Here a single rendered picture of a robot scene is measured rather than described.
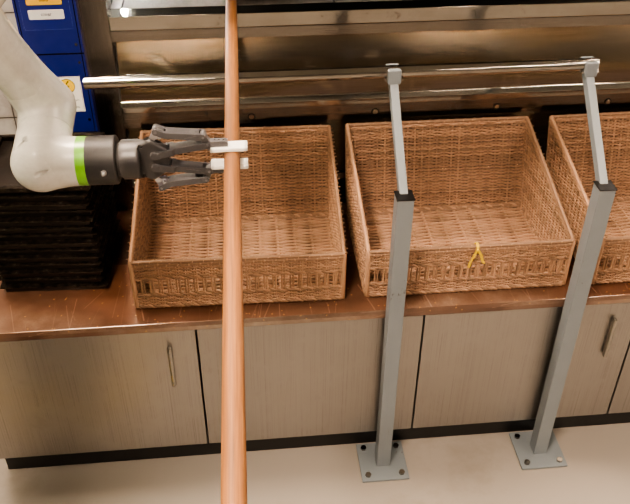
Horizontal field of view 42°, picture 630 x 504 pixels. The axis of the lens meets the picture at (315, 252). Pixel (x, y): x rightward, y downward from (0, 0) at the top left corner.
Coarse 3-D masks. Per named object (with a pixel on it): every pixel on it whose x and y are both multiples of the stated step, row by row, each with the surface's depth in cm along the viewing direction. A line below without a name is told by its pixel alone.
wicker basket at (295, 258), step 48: (288, 144) 237; (144, 192) 231; (288, 192) 243; (336, 192) 219; (144, 240) 226; (192, 240) 235; (288, 240) 235; (336, 240) 223; (144, 288) 208; (192, 288) 217; (288, 288) 212; (336, 288) 213
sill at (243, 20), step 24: (408, 0) 226; (432, 0) 226; (456, 0) 226; (480, 0) 226; (504, 0) 226; (528, 0) 226; (552, 0) 226; (576, 0) 226; (600, 0) 226; (624, 0) 227; (120, 24) 216; (144, 24) 217; (168, 24) 217; (192, 24) 218; (216, 24) 219; (240, 24) 219; (264, 24) 220; (288, 24) 221; (312, 24) 221
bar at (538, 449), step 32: (416, 64) 192; (448, 64) 193; (480, 64) 193; (512, 64) 194; (544, 64) 194; (576, 64) 195; (608, 192) 190; (576, 256) 206; (576, 288) 208; (576, 320) 214; (384, 352) 216; (384, 384) 222; (544, 384) 234; (384, 416) 229; (544, 416) 236; (384, 448) 238; (544, 448) 245; (384, 480) 239
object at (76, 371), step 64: (128, 256) 230; (0, 320) 208; (64, 320) 208; (128, 320) 208; (192, 320) 208; (256, 320) 210; (320, 320) 212; (384, 320) 215; (448, 320) 218; (512, 320) 220; (0, 384) 215; (64, 384) 218; (128, 384) 220; (192, 384) 222; (256, 384) 225; (320, 384) 227; (448, 384) 232; (512, 384) 235; (576, 384) 238; (0, 448) 230; (64, 448) 232; (128, 448) 235; (192, 448) 244; (256, 448) 247
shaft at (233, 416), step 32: (224, 128) 161; (224, 160) 151; (224, 192) 142; (224, 224) 134; (224, 256) 126; (224, 288) 120; (224, 320) 114; (224, 352) 109; (224, 384) 104; (224, 416) 100; (224, 448) 96; (224, 480) 92
